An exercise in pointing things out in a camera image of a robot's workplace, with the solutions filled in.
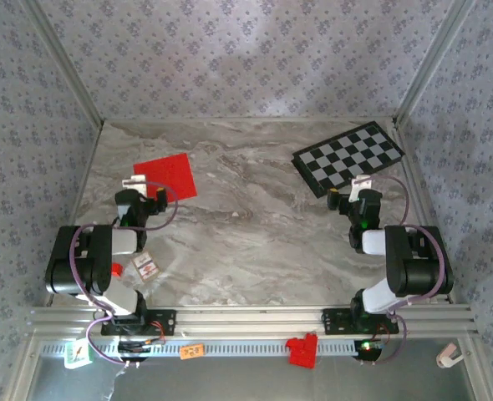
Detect red cloth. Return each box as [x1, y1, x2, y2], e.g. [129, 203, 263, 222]
[133, 152, 199, 205]

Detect green white square card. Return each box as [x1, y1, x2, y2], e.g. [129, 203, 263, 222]
[64, 337, 94, 369]

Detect black grey chessboard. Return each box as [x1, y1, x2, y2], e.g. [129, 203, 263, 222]
[292, 120, 406, 200]

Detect brown white card packet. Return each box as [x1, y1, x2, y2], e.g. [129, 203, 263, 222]
[130, 250, 163, 282]

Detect red toy brick piece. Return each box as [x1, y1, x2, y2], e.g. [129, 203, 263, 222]
[284, 332, 318, 369]

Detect orange label tag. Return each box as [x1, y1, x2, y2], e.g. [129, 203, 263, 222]
[179, 343, 206, 360]

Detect pink white plastic hook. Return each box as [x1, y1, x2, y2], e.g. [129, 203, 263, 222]
[435, 342, 465, 368]

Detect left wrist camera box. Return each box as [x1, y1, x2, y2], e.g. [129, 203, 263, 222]
[114, 175, 148, 218]

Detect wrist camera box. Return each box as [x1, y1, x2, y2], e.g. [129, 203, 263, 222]
[349, 175, 384, 221]
[114, 175, 148, 218]

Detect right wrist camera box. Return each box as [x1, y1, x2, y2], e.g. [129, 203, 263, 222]
[349, 175, 384, 221]

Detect aluminium table side rail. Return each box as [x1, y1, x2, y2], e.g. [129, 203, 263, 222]
[392, 119, 456, 305]
[43, 120, 105, 308]

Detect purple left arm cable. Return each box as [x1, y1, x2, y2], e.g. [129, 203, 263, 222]
[69, 181, 179, 365]

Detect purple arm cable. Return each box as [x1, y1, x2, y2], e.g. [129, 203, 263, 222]
[357, 174, 446, 365]
[69, 181, 179, 365]

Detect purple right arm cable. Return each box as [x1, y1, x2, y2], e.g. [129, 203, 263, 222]
[357, 174, 446, 365]

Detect aluminium table end rail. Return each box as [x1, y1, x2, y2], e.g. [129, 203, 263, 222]
[102, 116, 398, 124]

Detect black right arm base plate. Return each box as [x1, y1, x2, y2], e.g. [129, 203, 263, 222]
[322, 307, 400, 336]

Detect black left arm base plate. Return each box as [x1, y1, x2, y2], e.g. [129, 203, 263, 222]
[100, 308, 177, 336]

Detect aluminium mounting rail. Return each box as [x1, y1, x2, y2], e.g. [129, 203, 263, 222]
[27, 303, 480, 340]

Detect aluminium frame post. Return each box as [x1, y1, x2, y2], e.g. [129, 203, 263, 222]
[20, 0, 105, 126]
[394, 0, 478, 126]

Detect grey slotted cable duct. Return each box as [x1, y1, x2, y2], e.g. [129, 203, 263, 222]
[39, 338, 381, 359]

